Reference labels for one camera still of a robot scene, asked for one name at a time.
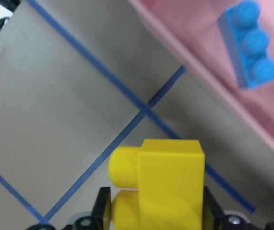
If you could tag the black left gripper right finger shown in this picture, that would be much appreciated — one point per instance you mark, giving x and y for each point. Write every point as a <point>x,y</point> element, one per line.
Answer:
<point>212,212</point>

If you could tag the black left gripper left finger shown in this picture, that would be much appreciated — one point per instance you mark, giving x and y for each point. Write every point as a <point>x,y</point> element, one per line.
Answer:
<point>101,212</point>

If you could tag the yellow toy block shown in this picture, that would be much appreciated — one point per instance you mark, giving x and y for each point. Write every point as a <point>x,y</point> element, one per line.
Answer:
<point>161,185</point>

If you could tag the blue toy block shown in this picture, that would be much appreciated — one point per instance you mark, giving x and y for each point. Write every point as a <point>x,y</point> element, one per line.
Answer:
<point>247,44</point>

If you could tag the pink plastic box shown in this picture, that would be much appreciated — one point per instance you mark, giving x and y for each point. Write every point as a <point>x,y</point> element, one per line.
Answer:
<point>189,30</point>

